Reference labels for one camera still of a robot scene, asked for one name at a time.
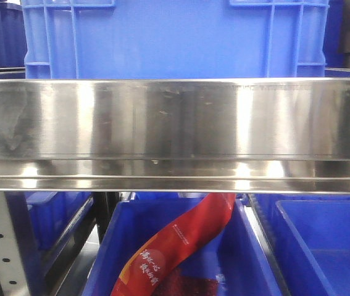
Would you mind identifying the blue bin lower centre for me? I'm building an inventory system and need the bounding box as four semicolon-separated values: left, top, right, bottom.
82;198;282;295

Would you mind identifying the blue bin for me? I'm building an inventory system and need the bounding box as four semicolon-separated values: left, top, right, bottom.
251;194;350;295
82;198;282;295
23;191;94;250

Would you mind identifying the blue bin lower left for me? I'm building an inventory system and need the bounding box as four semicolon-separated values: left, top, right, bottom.
23;191;94;250

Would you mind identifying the blue bin lower right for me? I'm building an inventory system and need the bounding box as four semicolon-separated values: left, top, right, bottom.
251;194;350;295

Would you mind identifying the stainless steel shelf beam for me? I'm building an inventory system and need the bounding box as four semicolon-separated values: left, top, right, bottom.
0;78;350;194

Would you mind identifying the red printed bag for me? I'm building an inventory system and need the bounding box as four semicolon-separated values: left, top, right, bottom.
110;193;236;295

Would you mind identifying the large blue crate upper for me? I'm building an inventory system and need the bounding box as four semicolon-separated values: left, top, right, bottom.
22;0;329;79

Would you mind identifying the stainless steel perforated upright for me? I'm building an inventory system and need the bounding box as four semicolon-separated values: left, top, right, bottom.
0;191;47;295

